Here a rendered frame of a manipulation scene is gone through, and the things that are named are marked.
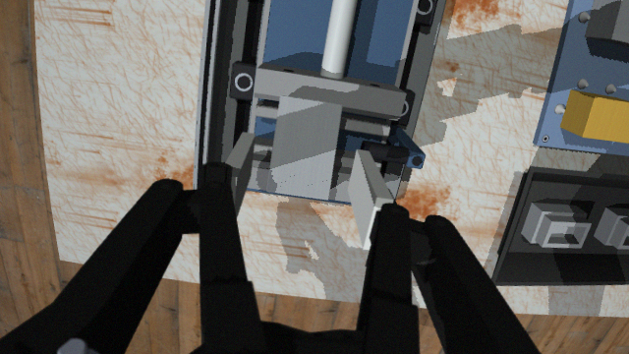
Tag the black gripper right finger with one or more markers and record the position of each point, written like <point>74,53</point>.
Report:
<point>468,312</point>

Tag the brass-coloured rectangular block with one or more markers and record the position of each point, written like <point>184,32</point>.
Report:
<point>597,116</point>

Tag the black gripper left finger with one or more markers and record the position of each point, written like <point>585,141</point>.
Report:
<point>100,309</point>

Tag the grey rectangular block with pocket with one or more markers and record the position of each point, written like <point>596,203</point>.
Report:
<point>542,219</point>
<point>614,228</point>

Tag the grey metal block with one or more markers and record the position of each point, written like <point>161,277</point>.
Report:
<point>304,147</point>
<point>609,22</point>

